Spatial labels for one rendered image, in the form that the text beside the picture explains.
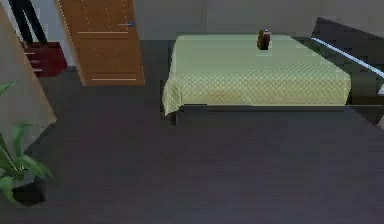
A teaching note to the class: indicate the orange wooden room door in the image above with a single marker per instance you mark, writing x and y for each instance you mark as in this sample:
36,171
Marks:
106,43

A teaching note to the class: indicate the dark red chest of drawers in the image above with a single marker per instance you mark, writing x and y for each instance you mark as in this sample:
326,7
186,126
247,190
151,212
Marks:
46,58

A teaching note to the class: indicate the small brown round object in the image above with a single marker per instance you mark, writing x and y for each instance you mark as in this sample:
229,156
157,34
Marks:
263,40

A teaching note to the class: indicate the dark desk with pale edge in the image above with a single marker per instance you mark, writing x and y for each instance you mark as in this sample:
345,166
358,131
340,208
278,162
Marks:
353,43

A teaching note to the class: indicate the bed with pale green cover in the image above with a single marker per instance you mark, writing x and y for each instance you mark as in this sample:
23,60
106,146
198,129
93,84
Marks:
253,80

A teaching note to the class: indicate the green house plant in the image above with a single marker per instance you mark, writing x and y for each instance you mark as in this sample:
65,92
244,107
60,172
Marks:
16,163

